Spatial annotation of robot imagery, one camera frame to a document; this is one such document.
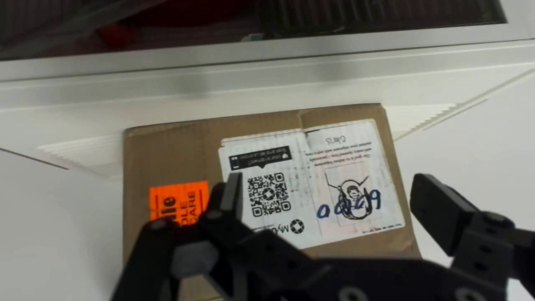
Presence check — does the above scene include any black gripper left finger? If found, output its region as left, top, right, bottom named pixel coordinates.
left=202, top=173, right=242, bottom=226

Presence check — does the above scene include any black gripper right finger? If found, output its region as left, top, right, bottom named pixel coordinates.
left=409, top=175, right=479, bottom=257

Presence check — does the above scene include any tinted cabinet door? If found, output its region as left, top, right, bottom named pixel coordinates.
left=0, top=0, right=506, bottom=61

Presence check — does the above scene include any brown cardboard box with labels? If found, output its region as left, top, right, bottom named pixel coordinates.
left=122, top=103, right=421, bottom=301

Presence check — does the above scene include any white stacked cabinet frame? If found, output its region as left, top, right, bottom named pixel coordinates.
left=0, top=24, right=533, bottom=84

